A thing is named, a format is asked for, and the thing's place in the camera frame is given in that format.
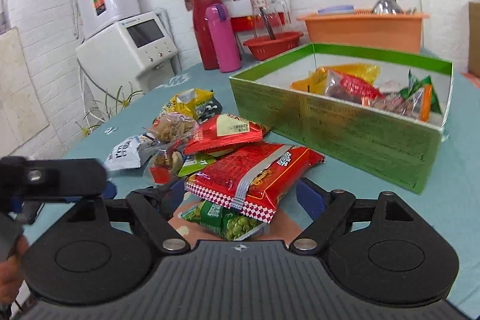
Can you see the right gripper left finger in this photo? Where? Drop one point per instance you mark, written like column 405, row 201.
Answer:
column 152, row 210

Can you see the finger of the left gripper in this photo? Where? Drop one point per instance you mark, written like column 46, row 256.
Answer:
column 110, row 191
column 64, row 177

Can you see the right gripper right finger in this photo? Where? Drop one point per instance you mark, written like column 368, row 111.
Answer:
column 328, row 211

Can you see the brown cake clear packet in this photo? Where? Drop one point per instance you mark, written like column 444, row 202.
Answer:
column 165, row 166

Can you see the white snack packet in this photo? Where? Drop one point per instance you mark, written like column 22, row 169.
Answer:
column 132, row 153

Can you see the pink peanut snack bag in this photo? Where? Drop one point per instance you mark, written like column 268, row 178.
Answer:
column 173, row 126

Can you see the large red checkered snack bag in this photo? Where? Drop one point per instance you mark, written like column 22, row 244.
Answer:
column 253, row 179

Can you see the red snack packet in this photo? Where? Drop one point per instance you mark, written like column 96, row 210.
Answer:
column 224, row 132

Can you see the yellow snack packet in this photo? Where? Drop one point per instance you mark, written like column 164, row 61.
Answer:
column 196, row 103

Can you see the clear red-edged jujube bag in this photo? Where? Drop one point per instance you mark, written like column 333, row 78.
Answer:
column 350, row 88

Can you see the yellow cellophane snack bag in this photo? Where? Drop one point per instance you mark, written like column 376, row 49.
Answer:
column 356, row 74

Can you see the orange-edged clear nut bag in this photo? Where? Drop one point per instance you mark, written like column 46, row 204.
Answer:
column 417, row 107

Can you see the green candy packet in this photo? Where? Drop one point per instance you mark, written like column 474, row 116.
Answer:
column 415, row 84

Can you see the green pea snack packet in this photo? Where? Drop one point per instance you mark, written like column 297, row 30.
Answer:
column 228, row 224

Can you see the person's left hand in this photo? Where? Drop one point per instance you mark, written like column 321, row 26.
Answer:
column 11, row 274

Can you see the green cardboard box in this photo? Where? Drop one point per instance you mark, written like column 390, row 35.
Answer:
column 396, row 148

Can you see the white machine with screen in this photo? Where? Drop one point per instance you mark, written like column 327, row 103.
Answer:
column 131, row 55

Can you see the red plastic basket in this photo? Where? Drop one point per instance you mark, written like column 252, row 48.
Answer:
column 264, row 48

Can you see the orange plastic basin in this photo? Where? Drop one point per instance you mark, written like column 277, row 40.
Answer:
column 401, row 32

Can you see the pink thermos bottle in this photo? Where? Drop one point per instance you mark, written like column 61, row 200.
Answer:
column 223, row 38

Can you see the blue lidded tin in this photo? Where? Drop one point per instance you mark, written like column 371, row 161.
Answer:
column 337, row 10

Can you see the glass pitcher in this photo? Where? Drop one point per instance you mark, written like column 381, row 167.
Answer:
column 270, row 17

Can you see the steel bowl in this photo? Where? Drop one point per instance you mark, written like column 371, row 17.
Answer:
column 387, row 7

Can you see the red thermos jug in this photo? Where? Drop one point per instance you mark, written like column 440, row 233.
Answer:
column 202, row 33

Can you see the brown cardboard box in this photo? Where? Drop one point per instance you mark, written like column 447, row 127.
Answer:
column 474, row 42

